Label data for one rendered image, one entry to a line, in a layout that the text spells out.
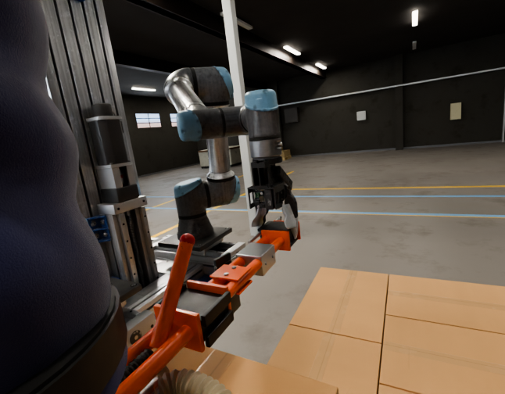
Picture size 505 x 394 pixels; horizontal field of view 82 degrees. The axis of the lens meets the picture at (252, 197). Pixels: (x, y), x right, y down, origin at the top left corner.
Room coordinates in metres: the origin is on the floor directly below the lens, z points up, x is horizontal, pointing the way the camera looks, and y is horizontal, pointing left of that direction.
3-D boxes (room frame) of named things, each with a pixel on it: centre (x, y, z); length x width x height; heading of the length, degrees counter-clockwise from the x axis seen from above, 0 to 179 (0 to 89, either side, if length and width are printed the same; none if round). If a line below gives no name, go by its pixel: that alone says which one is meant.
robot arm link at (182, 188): (1.17, 0.25, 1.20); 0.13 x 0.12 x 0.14; 109
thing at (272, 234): (0.71, -0.06, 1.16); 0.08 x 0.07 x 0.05; 151
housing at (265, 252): (0.60, 0.01, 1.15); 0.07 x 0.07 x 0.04; 61
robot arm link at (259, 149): (0.70, -0.05, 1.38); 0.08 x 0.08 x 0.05
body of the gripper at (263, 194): (0.70, -0.04, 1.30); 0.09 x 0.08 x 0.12; 151
